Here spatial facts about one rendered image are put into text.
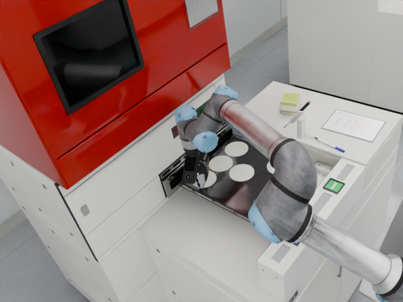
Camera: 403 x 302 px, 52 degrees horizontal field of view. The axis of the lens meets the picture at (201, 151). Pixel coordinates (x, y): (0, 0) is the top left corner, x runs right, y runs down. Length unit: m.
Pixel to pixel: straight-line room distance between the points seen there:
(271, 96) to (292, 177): 0.97
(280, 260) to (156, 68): 0.72
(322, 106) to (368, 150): 0.33
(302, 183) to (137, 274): 0.97
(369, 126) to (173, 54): 0.83
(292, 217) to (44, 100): 0.71
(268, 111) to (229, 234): 0.61
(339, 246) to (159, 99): 0.74
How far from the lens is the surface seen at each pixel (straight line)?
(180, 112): 1.39
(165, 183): 1.64
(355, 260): 1.17
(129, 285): 1.80
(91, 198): 1.44
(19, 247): 3.08
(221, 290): 1.50
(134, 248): 1.71
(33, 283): 2.83
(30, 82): 1.13
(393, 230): 1.46
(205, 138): 1.30
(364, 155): 1.63
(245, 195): 1.57
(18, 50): 1.11
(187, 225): 1.61
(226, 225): 1.58
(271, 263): 1.30
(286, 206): 1.05
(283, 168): 1.06
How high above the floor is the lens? 2.03
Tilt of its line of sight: 39 degrees down
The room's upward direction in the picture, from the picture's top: 12 degrees counter-clockwise
